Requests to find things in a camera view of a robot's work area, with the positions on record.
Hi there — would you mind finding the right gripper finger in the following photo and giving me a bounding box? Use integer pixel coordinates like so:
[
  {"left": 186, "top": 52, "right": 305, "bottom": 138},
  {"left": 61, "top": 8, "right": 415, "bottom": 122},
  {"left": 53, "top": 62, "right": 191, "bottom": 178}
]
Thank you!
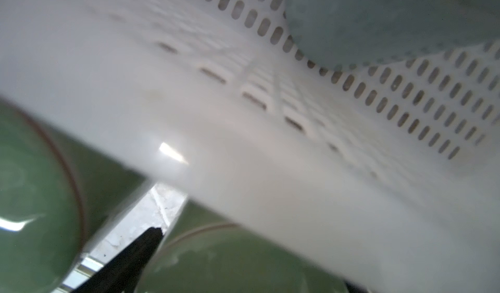
[{"left": 74, "top": 227, "right": 164, "bottom": 292}]

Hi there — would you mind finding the green tea canister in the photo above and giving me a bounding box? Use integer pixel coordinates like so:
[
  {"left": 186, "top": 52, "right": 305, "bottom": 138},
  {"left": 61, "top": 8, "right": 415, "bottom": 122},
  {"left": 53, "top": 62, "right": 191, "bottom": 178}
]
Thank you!
[
  {"left": 135, "top": 201, "right": 348, "bottom": 292},
  {"left": 1, "top": 101, "right": 150, "bottom": 292}
]

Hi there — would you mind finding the white plastic basket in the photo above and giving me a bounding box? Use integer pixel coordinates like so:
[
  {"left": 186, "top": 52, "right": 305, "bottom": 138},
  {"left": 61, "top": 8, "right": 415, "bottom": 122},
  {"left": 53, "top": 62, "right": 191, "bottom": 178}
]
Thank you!
[{"left": 1, "top": 0, "right": 499, "bottom": 292}]

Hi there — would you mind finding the blue tea canister front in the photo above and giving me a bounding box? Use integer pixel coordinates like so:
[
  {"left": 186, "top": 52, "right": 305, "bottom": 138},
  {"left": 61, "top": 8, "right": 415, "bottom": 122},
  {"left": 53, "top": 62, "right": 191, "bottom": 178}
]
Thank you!
[{"left": 285, "top": 0, "right": 499, "bottom": 70}]

